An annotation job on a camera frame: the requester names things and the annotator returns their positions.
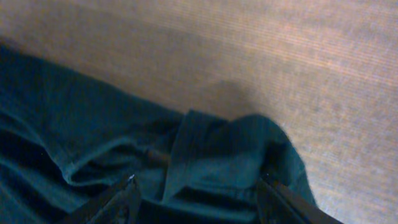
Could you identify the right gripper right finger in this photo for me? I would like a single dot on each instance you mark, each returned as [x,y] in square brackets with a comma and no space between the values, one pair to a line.
[277,204]

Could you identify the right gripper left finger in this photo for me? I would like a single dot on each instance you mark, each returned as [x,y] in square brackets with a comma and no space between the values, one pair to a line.
[119,204]

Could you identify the black t-shirt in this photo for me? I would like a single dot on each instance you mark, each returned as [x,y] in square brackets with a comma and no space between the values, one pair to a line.
[66,137]

